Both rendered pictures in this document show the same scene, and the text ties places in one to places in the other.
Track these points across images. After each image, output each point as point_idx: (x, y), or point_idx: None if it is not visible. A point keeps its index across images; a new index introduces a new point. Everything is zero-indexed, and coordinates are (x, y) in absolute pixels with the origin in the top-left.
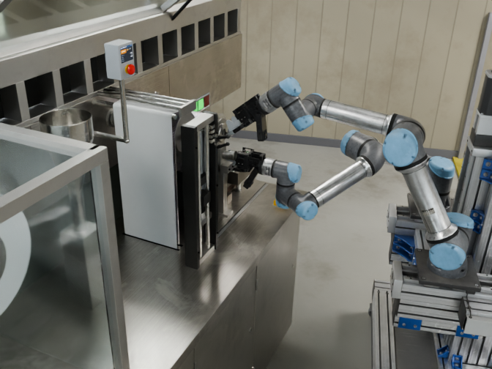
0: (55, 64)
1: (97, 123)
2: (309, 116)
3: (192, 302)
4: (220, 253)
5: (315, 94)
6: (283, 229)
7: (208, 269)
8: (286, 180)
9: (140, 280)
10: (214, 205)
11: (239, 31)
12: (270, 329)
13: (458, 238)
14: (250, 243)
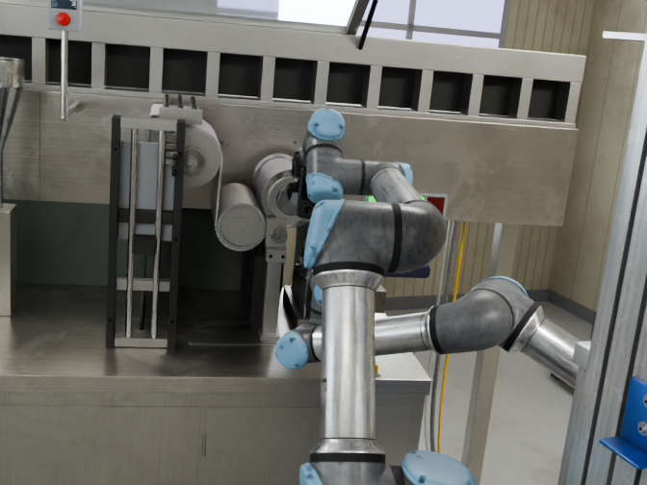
0: (98, 35)
1: (156, 135)
2: (323, 175)
3: (27, 359)
4: (160, 352)
5: (398, 162)
6: (299, 391)
7: (113, 353)
8: (314, 298)
9: (51, 324)
10: (170, 271)
11: (570, 122)
12: None
13: (341, 472)
14: (210, 366)
